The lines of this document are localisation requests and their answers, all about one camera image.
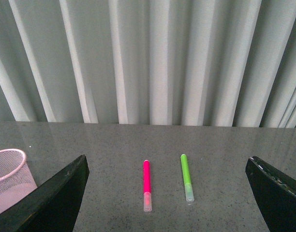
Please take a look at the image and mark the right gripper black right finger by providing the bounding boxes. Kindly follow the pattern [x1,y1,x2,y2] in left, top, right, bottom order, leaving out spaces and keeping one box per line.
[245,156,296,232]

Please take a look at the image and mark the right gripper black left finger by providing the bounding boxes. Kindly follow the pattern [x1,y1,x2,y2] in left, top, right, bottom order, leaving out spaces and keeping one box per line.
[0,155,89,232]

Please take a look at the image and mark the pink highlighter pen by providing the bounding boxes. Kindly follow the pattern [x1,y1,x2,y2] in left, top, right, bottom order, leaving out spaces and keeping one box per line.
[143,160,152,212]

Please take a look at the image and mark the pink mesh pen cup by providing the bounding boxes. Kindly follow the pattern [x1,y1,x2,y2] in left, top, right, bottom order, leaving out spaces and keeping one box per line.
[0,148,37,214]

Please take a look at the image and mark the green highlighter pen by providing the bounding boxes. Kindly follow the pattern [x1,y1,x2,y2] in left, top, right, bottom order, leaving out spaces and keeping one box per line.
[180,154,194,202]

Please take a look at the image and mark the grey pleated curtain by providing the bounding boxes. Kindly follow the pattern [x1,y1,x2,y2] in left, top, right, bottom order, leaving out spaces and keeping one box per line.
[0,0,296,128]

